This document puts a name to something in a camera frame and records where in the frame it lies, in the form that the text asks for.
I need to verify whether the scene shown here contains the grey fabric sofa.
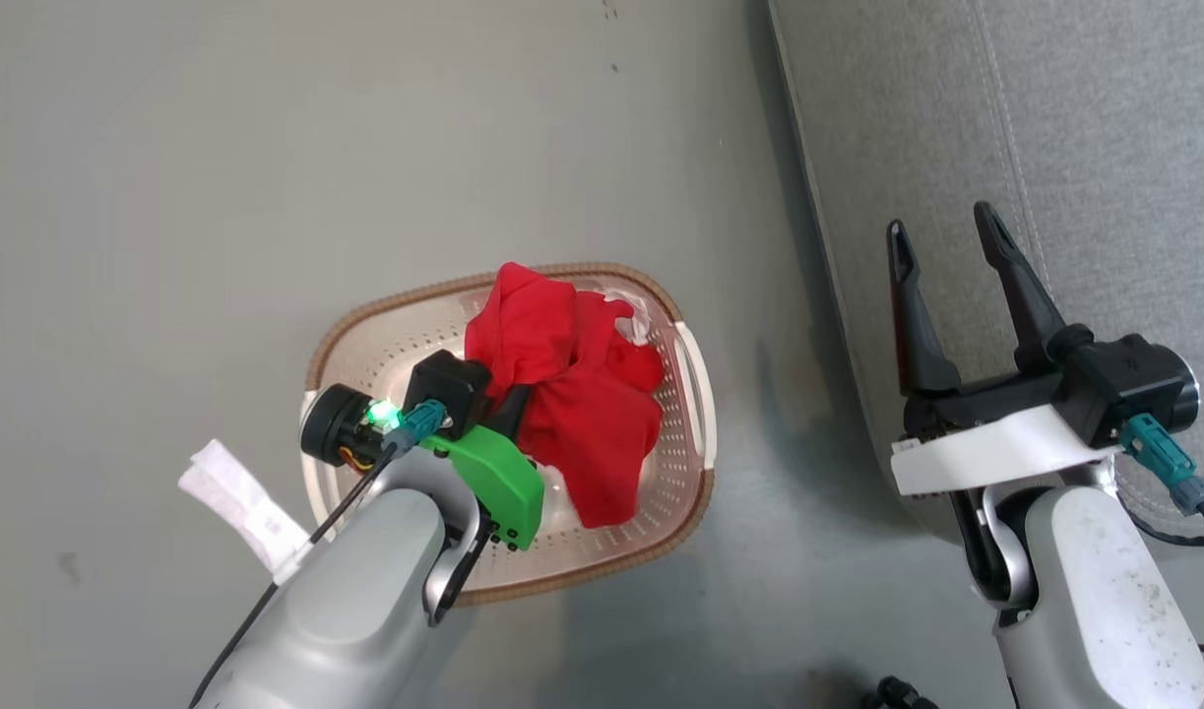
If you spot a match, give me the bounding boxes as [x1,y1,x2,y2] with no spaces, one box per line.
[767,0,1204,651]

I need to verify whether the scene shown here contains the beige perforated laundry basket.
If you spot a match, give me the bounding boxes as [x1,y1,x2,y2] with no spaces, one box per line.
[301,261,718,607]

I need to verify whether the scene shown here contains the red garment with white stripes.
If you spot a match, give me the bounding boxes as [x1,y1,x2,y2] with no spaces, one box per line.
[464,261,666,530]

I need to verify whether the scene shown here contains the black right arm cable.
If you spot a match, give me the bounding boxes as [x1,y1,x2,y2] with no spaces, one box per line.
[1118,414,1204,552]

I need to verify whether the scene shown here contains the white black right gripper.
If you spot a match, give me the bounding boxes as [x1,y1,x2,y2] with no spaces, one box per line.
[885,201,1124,496]

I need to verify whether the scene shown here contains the white paper tag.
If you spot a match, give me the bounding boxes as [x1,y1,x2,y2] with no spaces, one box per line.
[178,438,312,584]

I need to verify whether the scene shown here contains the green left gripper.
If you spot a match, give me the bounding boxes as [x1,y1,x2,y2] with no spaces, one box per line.
[419,382,546,553]

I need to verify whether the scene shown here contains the small black object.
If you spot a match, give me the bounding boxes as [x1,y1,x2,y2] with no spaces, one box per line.
[862,675,942,709]

